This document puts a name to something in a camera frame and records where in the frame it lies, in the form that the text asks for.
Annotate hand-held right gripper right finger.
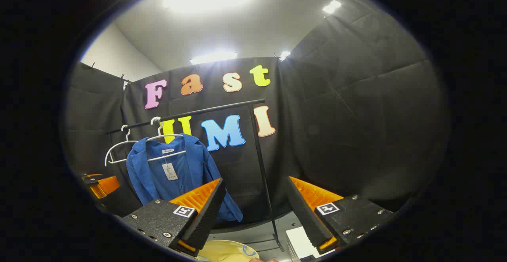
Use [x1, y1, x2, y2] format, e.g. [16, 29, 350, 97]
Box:
[286, 176, 393, 255]

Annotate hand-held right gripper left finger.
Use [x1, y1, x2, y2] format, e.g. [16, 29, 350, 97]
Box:
[121, 178, 227, 258]

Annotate beige laundry hamper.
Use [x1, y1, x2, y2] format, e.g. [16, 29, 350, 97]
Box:
[197, 239, 260, 262]

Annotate blue corduroy shirt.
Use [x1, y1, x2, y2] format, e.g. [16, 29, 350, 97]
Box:
[126, 134, 243, 223]

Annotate black metal clothes rack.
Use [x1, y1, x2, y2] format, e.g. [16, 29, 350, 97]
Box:
[106, 99, 286, 253]

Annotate white cabinet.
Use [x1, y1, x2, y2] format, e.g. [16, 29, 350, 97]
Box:
[285, 226, 337, 262]

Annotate long ceiling light panel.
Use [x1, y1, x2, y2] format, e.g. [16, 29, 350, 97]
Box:
[189, 51, 238, 65]

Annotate white wire hanger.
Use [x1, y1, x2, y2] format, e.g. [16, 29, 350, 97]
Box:
[104, 125, 139, 167]
[146, 116, 187, 163]

